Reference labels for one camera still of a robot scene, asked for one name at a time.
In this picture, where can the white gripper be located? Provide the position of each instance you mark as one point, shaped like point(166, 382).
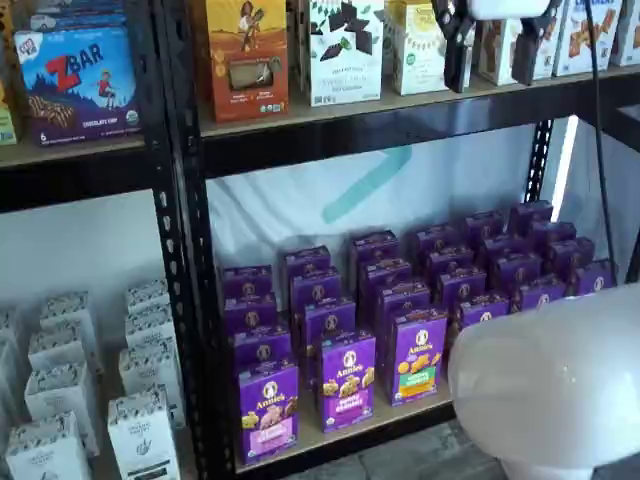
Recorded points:
point(510, 9)

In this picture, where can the purple Annie's box pink patch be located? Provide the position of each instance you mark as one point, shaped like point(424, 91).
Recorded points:
point(270, 425)

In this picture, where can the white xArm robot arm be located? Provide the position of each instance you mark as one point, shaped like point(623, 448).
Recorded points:
point(550, 375)

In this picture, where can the pretzel crackers cheddar box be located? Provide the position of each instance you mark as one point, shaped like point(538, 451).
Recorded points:
point(495, 50)

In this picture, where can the Simple Mills baked bars box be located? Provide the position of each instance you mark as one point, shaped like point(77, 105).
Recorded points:
point(415, 50)

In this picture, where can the blue sea salt crackers box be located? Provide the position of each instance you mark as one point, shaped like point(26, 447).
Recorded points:
point(580, 40)

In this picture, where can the white cracker box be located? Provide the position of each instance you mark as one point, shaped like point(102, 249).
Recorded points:
point(631, 30)

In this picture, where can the white Simple Mills thins box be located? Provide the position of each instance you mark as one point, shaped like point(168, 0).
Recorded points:
point(345, 55)

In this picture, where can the purple Annie's box brown patch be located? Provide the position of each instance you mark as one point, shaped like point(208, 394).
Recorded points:
point(537, 292)

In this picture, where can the orange box with woman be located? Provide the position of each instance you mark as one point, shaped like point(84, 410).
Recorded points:
point(247, 60)

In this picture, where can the purple Annie's box yellow patch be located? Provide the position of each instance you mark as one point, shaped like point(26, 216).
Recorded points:
point(482, 312)

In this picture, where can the black metal shelf rack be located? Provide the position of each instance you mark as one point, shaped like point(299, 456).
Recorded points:
point(75, 187)
point(235, 152)

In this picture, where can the purple Annie's box orange crackers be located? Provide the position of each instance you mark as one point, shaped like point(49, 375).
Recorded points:
point(417, 360)

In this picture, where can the blue Z Bar box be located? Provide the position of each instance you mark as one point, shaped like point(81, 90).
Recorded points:
point(75, 21)
point(75, 85)

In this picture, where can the white Organic Pantry box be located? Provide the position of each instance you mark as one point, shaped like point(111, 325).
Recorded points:
point(150, 327)
point(67, 310)
point(60, 395)
point(7, 325)
point(47, 455)
point(147, 295)
point(142, 440)
point(150, 370)
point(57, 347)

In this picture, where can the yellow Bobo's bar box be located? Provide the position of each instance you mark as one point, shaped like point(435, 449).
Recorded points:
point(7, 125)
point(5, 15)

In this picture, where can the white LED light strip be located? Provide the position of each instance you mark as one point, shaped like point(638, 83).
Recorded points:
point(564, 170)

